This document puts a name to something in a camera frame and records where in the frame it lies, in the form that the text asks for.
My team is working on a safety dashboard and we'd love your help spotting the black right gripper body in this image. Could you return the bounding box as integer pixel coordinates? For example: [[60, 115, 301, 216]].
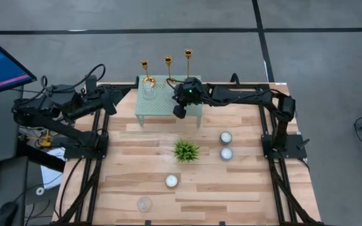
[[172, 77, 207, 107]]

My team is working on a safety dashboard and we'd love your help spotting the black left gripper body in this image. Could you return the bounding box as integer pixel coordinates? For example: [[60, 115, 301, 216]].
[[82, 83, 119, 116]]

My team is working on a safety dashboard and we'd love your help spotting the ribbed glass candle holder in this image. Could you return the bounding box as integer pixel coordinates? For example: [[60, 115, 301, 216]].
[[142, 80, 158, 102], [136, 196, 154, 213]]

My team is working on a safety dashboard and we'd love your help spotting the short brass candlestick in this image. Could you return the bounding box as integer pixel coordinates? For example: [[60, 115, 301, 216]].
[[140, 60, 156, 88]]

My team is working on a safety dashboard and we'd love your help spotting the tall brass candlestick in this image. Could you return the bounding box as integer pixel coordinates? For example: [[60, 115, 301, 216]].
[[184, 48, 194, 79]]

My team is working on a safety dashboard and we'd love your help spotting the medium brass candlestick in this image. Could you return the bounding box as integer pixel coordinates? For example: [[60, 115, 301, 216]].
[[163, 55, 178, 87]]

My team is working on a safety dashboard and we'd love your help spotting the light blue patterned candle tin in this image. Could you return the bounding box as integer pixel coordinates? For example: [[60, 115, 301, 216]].
[[220, 147, 234, 161]]

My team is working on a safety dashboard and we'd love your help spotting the orange patterned candle tin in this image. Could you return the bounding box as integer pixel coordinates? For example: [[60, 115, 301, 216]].
[[165, 174, 179, 189]]

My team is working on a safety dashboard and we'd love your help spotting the pale green metal shelf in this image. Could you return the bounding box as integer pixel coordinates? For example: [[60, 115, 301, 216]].
[[135, 74, 203, 128]]

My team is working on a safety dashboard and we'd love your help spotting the green artificial plant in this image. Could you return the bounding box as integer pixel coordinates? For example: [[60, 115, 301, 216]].
[[173, 140, 200, 163]]

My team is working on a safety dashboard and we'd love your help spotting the white paper sheet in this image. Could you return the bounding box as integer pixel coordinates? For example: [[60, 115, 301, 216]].
[[40, 146, 66, 190]]

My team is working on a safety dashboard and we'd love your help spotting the black computer mouse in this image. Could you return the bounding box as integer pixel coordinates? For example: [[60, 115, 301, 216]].
[[0, 201, 19, 226]]

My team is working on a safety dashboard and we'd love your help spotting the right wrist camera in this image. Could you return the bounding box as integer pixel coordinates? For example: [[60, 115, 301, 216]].
[[172, 105, 189, 120]]

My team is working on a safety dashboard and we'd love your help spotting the black aluminium table frame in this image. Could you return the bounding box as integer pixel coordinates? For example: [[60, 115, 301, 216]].
[[52, 73, 325, 226]]

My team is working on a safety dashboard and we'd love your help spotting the yellow cable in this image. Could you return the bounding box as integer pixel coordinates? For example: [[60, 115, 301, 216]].
[[26, 131, 52, 149]]

